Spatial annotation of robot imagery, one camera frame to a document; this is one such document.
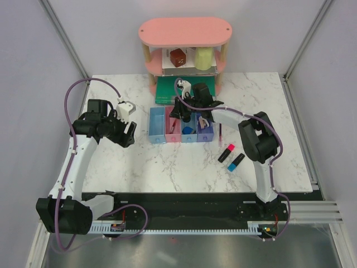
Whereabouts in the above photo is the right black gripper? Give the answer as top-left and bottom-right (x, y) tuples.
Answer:
(169, 93), (201, 120)

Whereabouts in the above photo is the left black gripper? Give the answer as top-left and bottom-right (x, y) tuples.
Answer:
(102, 109), (136, 148)

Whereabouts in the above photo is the blue grey eraser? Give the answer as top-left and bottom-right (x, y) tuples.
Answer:
(182, 127), (195, 135)

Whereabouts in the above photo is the red orange-tip pen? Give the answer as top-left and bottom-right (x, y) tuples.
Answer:
(169, 119), (177, 134)

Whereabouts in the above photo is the small pink white stapler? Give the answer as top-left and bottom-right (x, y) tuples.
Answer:
(197, 116), (210, 130)

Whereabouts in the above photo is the four-compartment blue pink organizer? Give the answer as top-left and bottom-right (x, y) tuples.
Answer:
(148, 106), (214, 143)

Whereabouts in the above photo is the dark red pink pen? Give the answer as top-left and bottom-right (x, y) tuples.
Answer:
(219, 123), (223, 147)

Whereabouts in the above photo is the pink black highlighter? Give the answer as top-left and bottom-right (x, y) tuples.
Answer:
(218, 144), (235, 163)

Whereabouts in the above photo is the blue black highlighter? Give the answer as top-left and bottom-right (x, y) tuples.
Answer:
(228, 153), (245, 172)

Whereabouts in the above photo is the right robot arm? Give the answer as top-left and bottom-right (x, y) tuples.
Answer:
(170, 78), (282, 220)

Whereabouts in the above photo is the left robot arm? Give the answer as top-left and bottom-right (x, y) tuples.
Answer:
(36, 99), (137, 235)

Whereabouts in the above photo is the green box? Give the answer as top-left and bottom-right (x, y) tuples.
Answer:
(155, 76), (216, 105)

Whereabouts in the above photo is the brown cube box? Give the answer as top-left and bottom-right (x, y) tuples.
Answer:
(170, 49), (186, 68)

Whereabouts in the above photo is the pale yellow cup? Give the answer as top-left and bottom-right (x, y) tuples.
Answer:
(194, 47), (213, 70)

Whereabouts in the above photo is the pink three-tier shelf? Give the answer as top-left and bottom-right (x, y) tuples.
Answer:
(138, 17), (233, 95)

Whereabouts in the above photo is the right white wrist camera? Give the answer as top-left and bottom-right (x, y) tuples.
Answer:
(176, 79), (191, 99)

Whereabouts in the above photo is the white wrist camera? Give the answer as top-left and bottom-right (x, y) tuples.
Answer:
(176, 79), (191, 99)
(116, 101), (136, 123)

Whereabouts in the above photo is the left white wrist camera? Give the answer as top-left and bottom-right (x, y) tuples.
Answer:
(116, 101), (136, 123)

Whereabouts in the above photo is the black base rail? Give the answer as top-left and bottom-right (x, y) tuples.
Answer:
(83, 191), (324, 224)

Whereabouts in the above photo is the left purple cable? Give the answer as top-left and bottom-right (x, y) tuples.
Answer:
(51, 78), (148, 254)

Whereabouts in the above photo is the white cable duct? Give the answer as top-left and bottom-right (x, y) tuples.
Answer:
(89, 221), (262, 236)

